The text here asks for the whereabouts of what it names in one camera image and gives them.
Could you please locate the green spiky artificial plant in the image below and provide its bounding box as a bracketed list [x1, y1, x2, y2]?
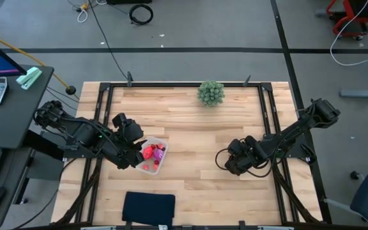
[197, 80, 226, 107]

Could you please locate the mint green stapler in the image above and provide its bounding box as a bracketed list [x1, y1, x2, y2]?
[15, 66, 43, 91]

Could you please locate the navy blue cloth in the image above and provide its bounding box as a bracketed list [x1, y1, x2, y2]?
[121, 191, 176, 228]

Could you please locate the dark grey desk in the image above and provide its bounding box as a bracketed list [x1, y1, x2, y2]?
[0, 65, 56, 150]

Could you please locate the long black floor cable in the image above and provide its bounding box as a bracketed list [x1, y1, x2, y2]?
[88, 0, 130, 81]

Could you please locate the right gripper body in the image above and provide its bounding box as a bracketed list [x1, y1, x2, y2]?
[233, 135, 261, 172]

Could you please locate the long white cable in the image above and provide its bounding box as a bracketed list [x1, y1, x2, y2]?
[329, 0, 368, 67]

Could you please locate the purple striped toy onion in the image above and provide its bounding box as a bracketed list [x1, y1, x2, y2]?
[152, 148, 165, 162]

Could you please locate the clear plastic tupperware container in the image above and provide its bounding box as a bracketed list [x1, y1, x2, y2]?
[135, 135, 169, 176]

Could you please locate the yellow pole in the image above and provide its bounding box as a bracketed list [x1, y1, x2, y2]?
[0, 27, 77, 96]

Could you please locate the black metal table frame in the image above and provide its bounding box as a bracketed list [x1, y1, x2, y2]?
[51, 81, 332, 230]

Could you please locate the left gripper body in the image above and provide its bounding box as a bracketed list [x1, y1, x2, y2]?
[112, 112, 145, 170]

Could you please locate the coiled black cable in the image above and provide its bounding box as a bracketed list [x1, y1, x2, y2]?
[128, 3, 155, 26]

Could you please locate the short white cable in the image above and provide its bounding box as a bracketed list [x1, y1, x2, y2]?
[76, 6, 89, 24]

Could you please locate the low dark keyboard desk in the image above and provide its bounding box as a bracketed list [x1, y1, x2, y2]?
[0, 146, 34, 229]

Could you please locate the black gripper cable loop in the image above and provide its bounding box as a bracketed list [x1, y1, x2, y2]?
[215, 148, 236, 171]

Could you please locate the red and black cart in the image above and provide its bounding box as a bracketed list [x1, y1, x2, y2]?
[326, 0, 368, 41]

